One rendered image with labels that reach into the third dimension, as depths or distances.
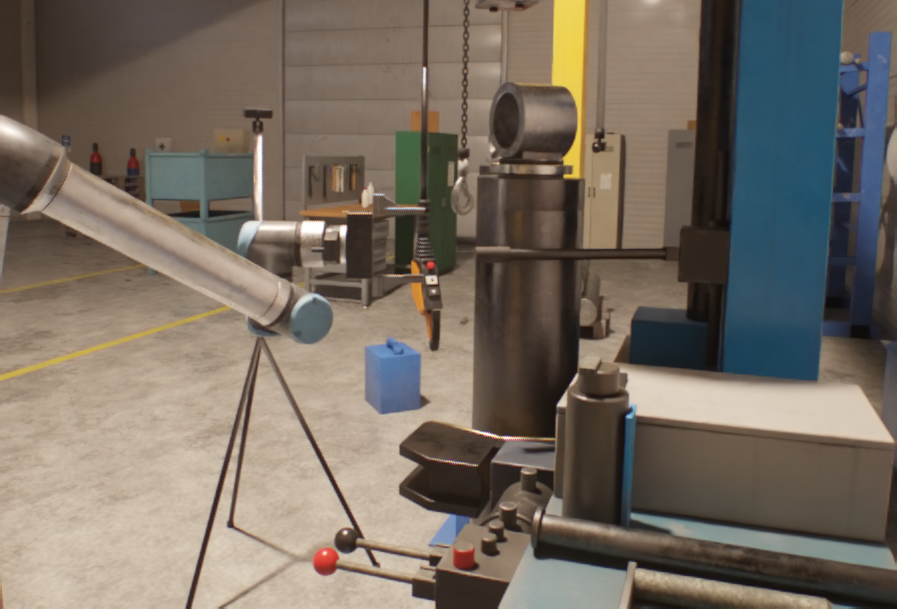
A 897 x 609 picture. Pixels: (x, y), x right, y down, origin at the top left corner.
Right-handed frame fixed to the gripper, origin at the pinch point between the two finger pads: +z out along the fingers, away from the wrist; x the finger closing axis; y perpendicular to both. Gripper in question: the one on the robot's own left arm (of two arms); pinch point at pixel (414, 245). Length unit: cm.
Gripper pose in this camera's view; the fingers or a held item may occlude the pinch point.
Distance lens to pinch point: 150.3
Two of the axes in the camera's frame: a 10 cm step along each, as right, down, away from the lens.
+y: -0.7, -1.1, 9.9
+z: 10.0, 0.1, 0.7
